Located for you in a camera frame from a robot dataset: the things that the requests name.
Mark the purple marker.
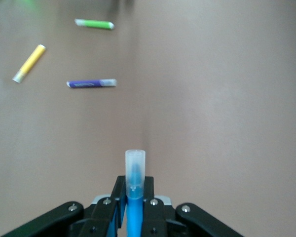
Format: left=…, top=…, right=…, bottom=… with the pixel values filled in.
left=66, top=78, right=117, bottom=89

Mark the blue marker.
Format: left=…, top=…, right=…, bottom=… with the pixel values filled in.
left=124, top=149, right=147, bottom=237

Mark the brown table cover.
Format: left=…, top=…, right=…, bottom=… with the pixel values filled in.
left=0, top=0, right=296, bottom=237

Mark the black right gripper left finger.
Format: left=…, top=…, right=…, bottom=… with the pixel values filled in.
left=0, top=175, right=127, bottom=237

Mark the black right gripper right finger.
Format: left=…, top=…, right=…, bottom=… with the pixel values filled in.
left=142, top=175, right=245, bottom=237

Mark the green marker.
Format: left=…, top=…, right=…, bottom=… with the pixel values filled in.
left=74, top=18, right=115, bottom=31

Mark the yellow marker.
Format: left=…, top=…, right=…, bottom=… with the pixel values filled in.
left=12, top=44, right=47, bottom=83

